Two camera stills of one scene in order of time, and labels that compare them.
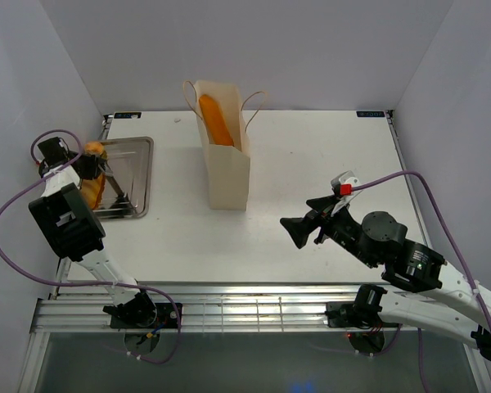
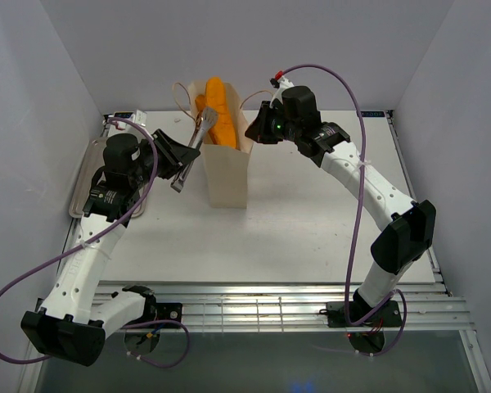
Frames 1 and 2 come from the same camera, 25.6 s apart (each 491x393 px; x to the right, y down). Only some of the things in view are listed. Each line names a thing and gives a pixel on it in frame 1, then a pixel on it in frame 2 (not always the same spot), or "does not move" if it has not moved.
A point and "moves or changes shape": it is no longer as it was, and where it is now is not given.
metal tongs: x=122 y=196 moves or changes shape
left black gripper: x=92 y=170 -> x=176 y=155
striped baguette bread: x=92 y=189 moves or changes shape
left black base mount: x=167 y=318 does not move
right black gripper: x=299 y=228 -> x=258 y=130
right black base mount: x=350 y=315 does not move
